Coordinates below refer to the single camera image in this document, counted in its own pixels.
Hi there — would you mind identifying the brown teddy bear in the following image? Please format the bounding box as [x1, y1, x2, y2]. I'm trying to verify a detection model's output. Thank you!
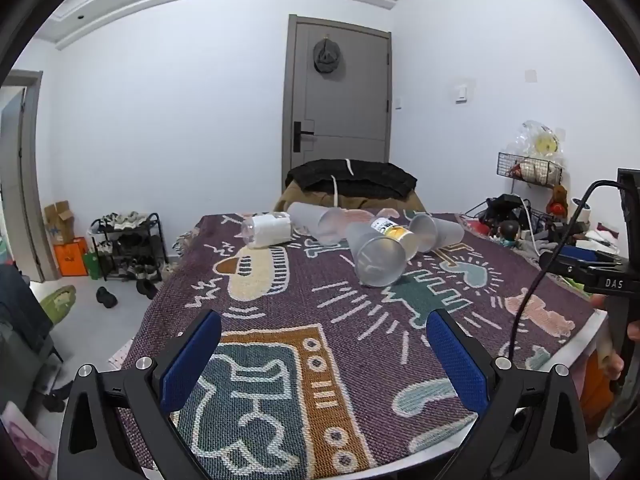
[546, 185, 570, 216]

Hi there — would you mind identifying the green slipper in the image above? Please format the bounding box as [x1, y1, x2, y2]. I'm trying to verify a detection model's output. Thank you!
[39, 285, 77, 326]

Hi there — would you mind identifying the black cable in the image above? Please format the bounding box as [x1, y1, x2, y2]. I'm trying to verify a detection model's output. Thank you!
[509, 180, 623, 361]

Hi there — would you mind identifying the grey door frame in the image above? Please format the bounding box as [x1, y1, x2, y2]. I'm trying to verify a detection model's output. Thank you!
[0, 70, 61, 283]

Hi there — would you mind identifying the yellow label plastic bottle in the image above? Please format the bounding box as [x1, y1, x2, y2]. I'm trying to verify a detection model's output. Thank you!
[370, 216, 421, 261]

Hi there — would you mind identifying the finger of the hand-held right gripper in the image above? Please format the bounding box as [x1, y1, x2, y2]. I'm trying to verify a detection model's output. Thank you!
[539, 251, 626, 281]

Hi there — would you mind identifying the black door lock handle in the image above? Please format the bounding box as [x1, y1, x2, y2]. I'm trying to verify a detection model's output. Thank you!
[292, 121, 316, 152]

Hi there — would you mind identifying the white cable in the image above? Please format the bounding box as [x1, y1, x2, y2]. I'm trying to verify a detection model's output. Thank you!
[520, 197, 540, 256]

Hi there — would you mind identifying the pink book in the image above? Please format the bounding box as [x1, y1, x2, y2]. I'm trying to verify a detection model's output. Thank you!
[0, 402, 56, 476]

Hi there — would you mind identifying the clear plastic bag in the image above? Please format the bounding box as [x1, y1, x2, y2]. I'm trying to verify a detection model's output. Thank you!
[515, 120, 566, 161]

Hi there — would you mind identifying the wire wall basket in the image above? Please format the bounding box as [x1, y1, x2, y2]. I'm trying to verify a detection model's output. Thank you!
[497, 152, 563, 188]

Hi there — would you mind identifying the person's right hand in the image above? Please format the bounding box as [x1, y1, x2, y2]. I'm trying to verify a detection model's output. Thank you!
[592, 294, 640, 380]

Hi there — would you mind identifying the grey hat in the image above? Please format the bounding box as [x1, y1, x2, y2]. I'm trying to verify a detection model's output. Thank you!
[312, 35, 343, 78]

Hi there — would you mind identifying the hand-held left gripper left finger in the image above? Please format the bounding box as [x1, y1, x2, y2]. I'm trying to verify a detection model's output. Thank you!
[59, 309, 223, 480]

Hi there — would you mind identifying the grey door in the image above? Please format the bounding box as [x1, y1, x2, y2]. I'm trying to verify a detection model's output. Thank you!
[282, 15, 392, 196]

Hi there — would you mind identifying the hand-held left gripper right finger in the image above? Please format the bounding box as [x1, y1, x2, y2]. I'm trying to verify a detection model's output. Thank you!
[425, 307, 591, 480]

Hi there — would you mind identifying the black clothing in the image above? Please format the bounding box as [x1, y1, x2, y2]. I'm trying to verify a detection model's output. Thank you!
[286, 159, 418, 198]

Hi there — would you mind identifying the orange paper bag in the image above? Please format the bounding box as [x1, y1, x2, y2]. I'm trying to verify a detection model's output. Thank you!
[54, 237, 90, 278]

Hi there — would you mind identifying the black shoe rack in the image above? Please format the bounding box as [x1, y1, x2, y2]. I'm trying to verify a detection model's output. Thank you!
[90, 212, 168, 281]

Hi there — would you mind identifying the cardboard box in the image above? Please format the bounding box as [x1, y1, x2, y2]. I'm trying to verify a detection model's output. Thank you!
[44, 201, 76, 246]

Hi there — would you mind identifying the printed blanket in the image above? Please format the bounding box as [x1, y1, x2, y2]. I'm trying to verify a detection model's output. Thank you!
[116, 210, 598, 480]

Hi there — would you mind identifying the large frosted plastic cup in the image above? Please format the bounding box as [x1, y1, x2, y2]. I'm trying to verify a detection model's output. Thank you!
[346, 221, 407, 287]

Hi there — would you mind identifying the brown chair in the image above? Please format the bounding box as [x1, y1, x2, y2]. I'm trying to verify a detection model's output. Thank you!
[272, 182, 426, 213]

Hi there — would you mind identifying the white label plastic bottle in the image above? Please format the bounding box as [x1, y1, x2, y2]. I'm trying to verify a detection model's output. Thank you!
[241, 212, 293, 250]

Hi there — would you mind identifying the pinkish frosted plastic cup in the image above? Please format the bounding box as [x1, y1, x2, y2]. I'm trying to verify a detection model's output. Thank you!
[320, 208, 382, 247]

